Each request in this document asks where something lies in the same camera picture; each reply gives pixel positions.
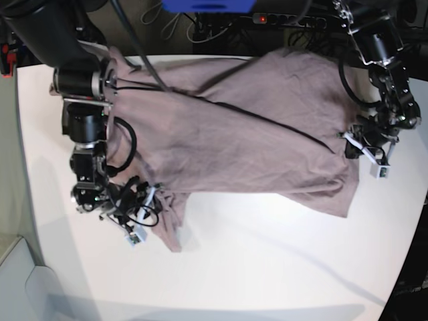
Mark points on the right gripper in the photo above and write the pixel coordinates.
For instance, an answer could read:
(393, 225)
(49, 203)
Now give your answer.
(131, 205)

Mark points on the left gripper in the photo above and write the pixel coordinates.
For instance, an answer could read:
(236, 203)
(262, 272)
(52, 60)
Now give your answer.
(361, 140)

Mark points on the mauve t-shirt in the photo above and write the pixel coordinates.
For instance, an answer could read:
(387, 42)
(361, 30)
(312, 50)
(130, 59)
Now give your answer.
(267, 125)

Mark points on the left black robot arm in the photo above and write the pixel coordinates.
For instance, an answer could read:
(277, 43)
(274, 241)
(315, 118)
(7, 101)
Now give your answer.
(375, 37)

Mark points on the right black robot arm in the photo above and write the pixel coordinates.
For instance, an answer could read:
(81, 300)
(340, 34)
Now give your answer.
(61, 35)

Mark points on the white side table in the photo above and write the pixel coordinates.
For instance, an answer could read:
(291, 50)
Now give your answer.
(27, 290)

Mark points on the grey power strip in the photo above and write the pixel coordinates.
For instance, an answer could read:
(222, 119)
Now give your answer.
(283, 20)

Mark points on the blue box at top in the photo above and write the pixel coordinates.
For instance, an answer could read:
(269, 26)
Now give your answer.
(208, 6)

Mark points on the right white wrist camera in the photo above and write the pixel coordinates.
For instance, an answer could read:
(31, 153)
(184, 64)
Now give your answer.
(136, 236)

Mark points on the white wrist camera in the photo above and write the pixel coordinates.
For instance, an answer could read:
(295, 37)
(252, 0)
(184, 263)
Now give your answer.
(136, 236)
(379, 171)

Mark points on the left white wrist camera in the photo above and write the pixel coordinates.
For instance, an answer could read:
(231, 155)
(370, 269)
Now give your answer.
(379, 171)

